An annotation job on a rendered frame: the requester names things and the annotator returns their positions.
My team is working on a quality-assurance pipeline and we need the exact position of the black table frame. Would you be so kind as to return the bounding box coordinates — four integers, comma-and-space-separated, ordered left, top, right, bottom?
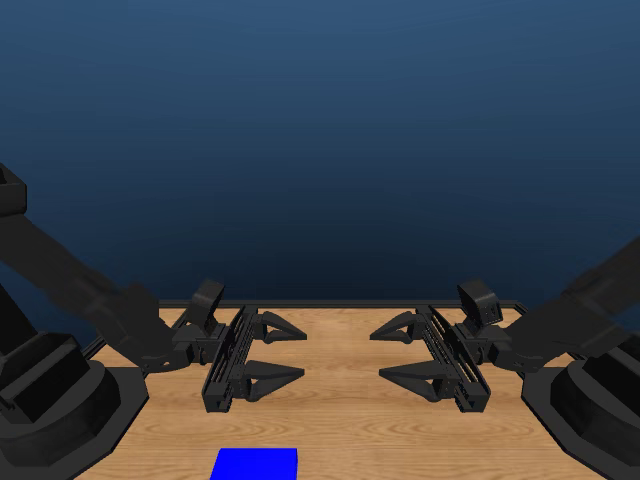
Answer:
82, 298, 530, 361

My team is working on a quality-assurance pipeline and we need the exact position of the blue hollow socket block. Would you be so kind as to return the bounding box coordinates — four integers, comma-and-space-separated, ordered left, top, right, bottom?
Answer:
209, 447, 299, 480

